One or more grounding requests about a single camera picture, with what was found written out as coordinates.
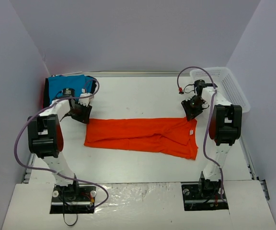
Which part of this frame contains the orange t shirt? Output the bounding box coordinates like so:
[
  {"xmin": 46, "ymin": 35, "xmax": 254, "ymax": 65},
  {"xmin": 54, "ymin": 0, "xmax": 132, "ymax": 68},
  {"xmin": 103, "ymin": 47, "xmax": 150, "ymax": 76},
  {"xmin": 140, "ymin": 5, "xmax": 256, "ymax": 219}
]
[{"xmin": 84, "ymin": 118, "xmax": 198, "ymax": 160}]

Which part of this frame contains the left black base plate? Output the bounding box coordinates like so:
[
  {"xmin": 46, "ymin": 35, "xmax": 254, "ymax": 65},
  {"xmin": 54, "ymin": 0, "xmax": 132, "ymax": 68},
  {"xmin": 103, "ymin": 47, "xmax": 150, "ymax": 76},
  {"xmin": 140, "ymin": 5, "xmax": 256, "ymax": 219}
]
[{"xmin": 50, "ymin": 184, "xmax": 97, "ymax": 214}]

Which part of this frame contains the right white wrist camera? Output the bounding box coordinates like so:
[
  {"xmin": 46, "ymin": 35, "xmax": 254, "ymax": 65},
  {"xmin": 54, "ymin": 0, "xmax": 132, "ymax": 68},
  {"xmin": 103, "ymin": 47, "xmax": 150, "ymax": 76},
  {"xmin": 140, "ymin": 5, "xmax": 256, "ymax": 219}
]
[{"xmin": 178, "ymin": 90, "xmax": 195, "ymax": 102}]

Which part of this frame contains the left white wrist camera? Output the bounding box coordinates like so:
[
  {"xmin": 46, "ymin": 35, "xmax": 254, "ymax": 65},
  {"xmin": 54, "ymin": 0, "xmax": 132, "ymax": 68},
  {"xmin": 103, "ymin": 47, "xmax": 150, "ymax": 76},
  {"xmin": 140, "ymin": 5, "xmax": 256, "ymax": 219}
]
[{"xmin": 78, "ymin": 93, "xmax": 94, "ymax": 107}]

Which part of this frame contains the black folded t shirt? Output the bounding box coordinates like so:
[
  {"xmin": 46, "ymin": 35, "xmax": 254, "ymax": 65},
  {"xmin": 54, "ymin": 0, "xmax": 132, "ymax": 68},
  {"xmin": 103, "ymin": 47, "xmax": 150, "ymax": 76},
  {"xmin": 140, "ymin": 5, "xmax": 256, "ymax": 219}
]
[{"xmin": 43, "ymin": 75, "xmax": 98, "ymax": 111}]

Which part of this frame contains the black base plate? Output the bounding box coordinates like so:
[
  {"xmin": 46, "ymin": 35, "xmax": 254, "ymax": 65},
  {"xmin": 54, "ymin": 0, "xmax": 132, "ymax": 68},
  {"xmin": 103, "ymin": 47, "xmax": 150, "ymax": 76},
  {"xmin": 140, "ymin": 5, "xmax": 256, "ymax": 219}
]
[
  {"xmin": 181, "ymin": 183, "xmax": 229, "ymax": 211},
  {"xmin": 50, "ymin": 184, "xmax": 97, "ymax": 214}
]

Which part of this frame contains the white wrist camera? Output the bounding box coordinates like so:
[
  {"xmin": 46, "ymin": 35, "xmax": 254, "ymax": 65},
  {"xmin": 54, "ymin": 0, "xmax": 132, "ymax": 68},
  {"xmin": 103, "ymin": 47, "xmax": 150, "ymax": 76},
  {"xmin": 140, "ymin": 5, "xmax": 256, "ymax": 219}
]
[
  {"xmin": 78, "ymin": 93, "xmax": 94, "ymax": 107},
  {"xmin": 178, "ymin": 90, "xmax": 195, "ymax": 102}
]

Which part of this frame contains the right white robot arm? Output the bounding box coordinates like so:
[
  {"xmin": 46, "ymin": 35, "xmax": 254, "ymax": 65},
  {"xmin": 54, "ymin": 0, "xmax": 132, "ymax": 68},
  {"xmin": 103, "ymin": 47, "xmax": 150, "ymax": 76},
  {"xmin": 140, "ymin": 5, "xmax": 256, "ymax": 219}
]
[{"xmin": 181, "ymin": 80, "xmax": 242, "ymax": 198}]

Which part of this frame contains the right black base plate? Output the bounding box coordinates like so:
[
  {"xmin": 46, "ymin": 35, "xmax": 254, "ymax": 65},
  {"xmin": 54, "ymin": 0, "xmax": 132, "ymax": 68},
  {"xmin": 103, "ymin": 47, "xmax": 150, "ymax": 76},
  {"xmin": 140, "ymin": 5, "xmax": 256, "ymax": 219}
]
[{"xmin": 181, "ymin": 183, "xmax": 229, "ymax": 211}]

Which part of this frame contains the white plastic basket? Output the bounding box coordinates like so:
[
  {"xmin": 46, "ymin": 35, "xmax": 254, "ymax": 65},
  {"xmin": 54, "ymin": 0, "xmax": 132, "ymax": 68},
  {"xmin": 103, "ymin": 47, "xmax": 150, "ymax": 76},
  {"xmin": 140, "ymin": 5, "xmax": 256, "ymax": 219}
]
[{"xmin": 190, "ymin": 67, "xmax": 251, "ymax": 113}]

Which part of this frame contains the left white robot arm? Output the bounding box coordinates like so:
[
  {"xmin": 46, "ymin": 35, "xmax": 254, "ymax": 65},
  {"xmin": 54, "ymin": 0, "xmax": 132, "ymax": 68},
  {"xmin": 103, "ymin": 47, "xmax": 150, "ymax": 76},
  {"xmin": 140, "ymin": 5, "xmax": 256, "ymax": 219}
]
[{"xmin": 27, "ymin": 88, "xmax": 94, "ymax": 200}]

